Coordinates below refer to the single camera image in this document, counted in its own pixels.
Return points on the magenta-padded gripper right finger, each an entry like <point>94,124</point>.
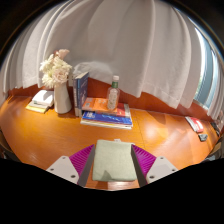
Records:
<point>160,168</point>

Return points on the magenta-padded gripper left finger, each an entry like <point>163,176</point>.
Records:
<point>63,168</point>

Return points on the light green towel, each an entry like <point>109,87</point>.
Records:
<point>113,160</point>

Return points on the small dark flat object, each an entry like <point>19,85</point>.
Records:
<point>203,137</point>

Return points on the red and white flat booklet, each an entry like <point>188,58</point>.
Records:
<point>195,124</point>

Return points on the white flat book under stack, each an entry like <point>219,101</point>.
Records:
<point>103,124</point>

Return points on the blue flat book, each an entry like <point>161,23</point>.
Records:
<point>106,118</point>

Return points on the yellow-green book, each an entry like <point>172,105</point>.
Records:
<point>36,107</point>

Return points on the white ceramic vase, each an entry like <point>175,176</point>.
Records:
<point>62,100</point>

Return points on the orange flat book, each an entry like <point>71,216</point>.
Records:
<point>95,105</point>

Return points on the white-covered book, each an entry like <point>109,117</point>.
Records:
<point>43,97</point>

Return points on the blue upright book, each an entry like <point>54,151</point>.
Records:
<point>82,93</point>

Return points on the clear plastic bottle, green label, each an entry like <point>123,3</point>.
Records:
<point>113,95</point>

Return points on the white and pink flower bouquet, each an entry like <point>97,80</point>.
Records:
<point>55,70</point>

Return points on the window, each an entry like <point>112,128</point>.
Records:
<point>208,73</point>

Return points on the white curtain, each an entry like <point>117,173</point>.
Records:
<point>126,43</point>

